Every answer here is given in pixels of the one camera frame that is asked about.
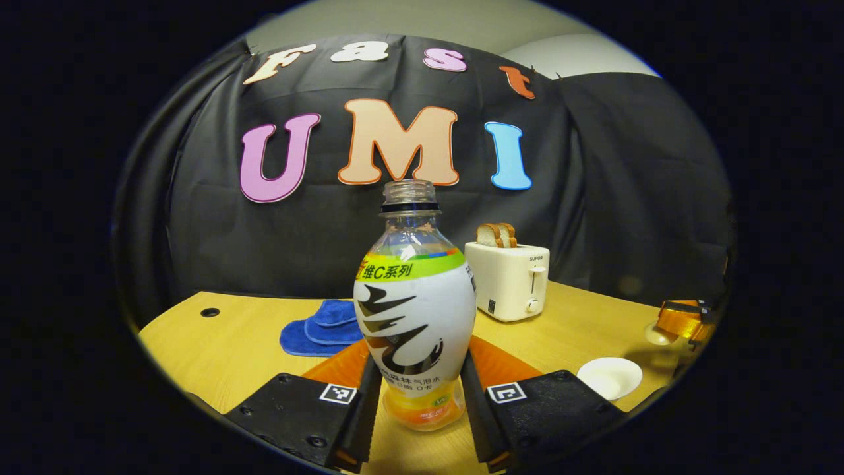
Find cream toaster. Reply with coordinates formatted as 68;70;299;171
464;241;551;323

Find black backdrop cloth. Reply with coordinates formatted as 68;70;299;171
113;33;734;327

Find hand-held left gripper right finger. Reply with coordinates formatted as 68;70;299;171
460;335;627;472

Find plastic water bottle white label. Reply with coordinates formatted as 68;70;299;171
353;179;477;432

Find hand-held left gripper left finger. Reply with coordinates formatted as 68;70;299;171
224;340;383;472

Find blue towel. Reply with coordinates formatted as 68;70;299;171
279;300;365;358

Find cream ceramic teacup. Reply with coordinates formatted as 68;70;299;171
577;357;644;401

